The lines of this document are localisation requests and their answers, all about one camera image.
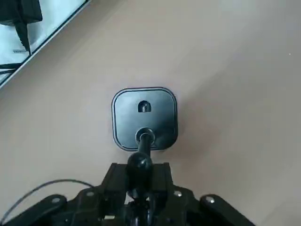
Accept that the black desktop phone stand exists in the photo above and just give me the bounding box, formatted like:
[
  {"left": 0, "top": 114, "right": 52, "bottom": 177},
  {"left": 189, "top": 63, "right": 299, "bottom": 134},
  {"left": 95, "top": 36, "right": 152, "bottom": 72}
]
[{"left": 100, "top": 86, "right": 179, "bottom": 212}]

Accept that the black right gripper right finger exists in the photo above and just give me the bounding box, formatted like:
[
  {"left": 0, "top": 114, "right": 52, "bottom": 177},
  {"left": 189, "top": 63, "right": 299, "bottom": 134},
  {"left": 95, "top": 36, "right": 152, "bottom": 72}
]
[{"left": 162, "top": 185, "right": 257, "bottom": 226}]

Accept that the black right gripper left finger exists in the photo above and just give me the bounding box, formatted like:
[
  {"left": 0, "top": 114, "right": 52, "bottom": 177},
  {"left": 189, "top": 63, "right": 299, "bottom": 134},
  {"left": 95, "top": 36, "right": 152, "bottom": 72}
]
[{"left": 7, "top": 187, "right": 127, "bottom": 226}]

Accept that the black power adapter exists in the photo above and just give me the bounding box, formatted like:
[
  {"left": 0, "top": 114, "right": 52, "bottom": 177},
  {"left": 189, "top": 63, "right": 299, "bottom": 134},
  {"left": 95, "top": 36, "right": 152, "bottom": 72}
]
[{"left": 0, "top": 0, "right": 43, "bottom": 56}]

